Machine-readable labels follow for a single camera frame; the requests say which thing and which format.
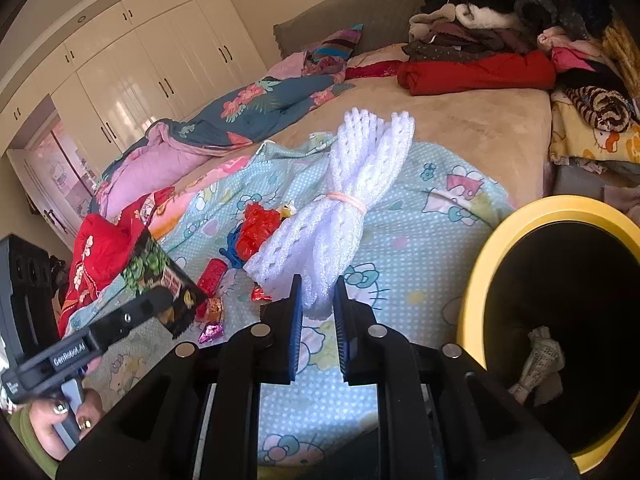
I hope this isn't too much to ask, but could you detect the red cylindrical snack wrapper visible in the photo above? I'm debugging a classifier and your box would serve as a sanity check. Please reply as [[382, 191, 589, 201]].
[[195, 258, 227, 295]]

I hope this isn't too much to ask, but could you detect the light blue cartoon cat blanket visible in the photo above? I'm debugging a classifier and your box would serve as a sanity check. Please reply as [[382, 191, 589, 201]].
[[65, 132, 516, 480]]

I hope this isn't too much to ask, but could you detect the red floral cloth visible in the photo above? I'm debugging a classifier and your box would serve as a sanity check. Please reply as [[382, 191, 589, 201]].
[[57, 187, 176, 338]]

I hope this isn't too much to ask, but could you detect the pink garment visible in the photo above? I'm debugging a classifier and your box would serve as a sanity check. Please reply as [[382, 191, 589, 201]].
[[537, 27, 626, 73]]

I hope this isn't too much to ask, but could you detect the white foam net bundle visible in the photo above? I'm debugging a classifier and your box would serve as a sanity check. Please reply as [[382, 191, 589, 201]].
[[243, 107, 417, 320]]

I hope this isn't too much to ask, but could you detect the grey headboard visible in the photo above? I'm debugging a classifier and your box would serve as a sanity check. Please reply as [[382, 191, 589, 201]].
[[272, 0, 426, 58]]

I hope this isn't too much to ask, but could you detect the yellow cartoon blanket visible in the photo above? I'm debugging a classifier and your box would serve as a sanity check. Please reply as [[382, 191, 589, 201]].
[[549, 87, 640, 166]]

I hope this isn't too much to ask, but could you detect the white wardrobe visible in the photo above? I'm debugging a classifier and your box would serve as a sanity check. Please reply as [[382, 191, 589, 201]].
[[0, 0, 268, 176]]

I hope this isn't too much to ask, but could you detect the black bin liner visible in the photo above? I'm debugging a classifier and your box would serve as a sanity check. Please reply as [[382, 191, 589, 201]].
[[487, 220, 640, 456]]

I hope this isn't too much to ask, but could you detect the pink rubber band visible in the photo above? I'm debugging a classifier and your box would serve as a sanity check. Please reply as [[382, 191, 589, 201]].
[[325, 191, 369, 215]]

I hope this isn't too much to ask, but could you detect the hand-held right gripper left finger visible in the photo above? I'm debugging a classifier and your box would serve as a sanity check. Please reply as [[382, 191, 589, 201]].
[[55, 274, 304, 480]]

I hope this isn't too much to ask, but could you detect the dark red patterned cloth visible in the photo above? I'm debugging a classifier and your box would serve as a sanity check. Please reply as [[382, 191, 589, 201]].
[[345, 60, 403, 81]]

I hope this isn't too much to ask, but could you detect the crumpled printed paper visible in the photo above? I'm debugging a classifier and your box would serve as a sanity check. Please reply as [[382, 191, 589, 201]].
[[509, 326, 566, 406]]

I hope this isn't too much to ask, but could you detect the brown striped cloth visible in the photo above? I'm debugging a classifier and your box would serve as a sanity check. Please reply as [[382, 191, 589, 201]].
[[565, 85, 633, 133]]

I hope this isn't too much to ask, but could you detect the dark green-print snack packet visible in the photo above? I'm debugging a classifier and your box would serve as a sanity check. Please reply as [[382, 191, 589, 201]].
[[120, 232, 210, 338]]

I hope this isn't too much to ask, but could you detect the striped pillow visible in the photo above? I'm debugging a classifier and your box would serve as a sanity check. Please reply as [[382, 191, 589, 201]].
[[305, 24, 365, 83]]

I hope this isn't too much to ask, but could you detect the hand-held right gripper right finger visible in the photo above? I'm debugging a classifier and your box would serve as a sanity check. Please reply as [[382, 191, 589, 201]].
[[333, 276, 581, 480]]

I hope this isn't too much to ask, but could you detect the crumpled red plastic bag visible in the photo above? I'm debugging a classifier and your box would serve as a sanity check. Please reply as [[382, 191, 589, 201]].
[[235, 203, 281, 261]]

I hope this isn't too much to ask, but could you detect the blue pink floral quilt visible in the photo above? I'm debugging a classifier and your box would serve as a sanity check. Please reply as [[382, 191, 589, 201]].
[[90, 76, 357, 216]]

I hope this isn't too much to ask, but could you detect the person's left forearm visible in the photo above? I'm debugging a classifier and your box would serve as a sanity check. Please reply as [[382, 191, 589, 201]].
[[9, 407, 58, 480]]

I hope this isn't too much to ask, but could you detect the person's left hand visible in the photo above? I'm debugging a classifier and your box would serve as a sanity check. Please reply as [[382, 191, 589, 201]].
[[27, 357, 106, 463]]

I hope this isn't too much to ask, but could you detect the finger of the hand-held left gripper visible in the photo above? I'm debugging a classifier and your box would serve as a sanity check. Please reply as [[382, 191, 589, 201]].
[[89, 286, 174, 357]]

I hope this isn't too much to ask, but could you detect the blue plastic wrapper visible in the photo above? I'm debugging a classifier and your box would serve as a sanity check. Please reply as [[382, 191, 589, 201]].
[[219, 232, 248, 268]]

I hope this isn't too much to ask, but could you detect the yellow trash bin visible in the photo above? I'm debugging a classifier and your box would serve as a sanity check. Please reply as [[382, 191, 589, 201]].
[[457, 195, 640, 476]]

